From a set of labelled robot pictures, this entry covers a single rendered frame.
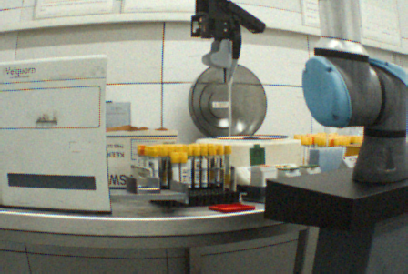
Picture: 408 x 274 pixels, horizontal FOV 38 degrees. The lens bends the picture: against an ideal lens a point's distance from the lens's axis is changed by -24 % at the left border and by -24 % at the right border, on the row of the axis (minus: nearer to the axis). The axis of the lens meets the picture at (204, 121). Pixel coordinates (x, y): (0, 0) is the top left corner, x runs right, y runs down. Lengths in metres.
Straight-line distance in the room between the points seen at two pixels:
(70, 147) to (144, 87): 0.78
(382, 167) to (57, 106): 0.63
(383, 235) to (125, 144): 0.75
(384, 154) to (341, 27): 0.25
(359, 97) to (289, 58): 1.16
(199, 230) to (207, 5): 0.49
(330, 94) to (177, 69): 1.02
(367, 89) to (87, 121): 0.52
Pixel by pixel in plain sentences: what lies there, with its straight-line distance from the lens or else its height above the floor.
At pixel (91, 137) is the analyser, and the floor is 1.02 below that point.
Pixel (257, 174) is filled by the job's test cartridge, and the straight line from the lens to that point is 1.54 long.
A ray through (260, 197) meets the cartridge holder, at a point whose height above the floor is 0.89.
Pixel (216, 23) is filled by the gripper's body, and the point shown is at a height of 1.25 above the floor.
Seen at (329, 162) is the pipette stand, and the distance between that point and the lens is 1.70.
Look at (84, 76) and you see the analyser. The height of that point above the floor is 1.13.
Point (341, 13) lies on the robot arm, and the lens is 1.13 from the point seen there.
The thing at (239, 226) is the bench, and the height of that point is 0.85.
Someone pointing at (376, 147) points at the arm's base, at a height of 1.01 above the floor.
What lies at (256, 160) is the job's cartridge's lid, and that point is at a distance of 1.57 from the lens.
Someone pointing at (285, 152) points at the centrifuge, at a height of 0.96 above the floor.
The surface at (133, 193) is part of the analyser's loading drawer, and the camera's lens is 1.36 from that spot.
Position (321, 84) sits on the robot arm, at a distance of 1.12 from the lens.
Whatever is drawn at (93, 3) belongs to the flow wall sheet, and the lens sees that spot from 1.98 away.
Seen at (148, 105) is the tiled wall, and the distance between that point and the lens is 2.03.
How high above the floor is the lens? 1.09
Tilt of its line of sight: 1 degrees down
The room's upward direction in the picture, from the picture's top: straight up
